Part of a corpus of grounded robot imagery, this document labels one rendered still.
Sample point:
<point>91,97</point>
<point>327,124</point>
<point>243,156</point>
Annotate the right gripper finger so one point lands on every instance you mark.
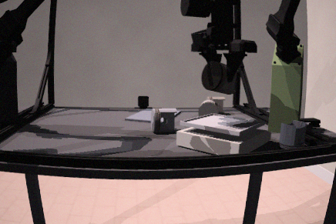
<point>4,60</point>

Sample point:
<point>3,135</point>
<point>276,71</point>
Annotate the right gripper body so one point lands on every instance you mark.
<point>7,46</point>

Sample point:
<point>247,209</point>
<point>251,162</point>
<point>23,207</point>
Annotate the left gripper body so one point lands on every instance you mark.
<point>239,46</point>

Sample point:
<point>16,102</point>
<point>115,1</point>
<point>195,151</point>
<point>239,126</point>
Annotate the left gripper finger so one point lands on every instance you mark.
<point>233,63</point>
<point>212,57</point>

